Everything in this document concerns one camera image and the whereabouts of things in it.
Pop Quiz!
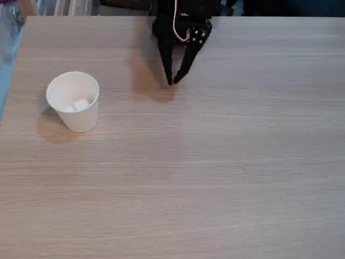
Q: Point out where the small white cube block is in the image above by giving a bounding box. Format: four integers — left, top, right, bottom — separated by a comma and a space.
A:
72, 98, 90, 112

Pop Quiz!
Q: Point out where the white paper cup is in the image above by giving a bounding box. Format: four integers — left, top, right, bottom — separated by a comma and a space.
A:
45, 71, 100, 133

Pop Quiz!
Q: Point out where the pale pleated curtain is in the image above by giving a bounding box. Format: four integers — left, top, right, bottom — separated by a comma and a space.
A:
37, 0, 101, 16

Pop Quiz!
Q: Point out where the person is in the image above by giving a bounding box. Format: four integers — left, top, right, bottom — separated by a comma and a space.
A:
0, 0, 27, 114

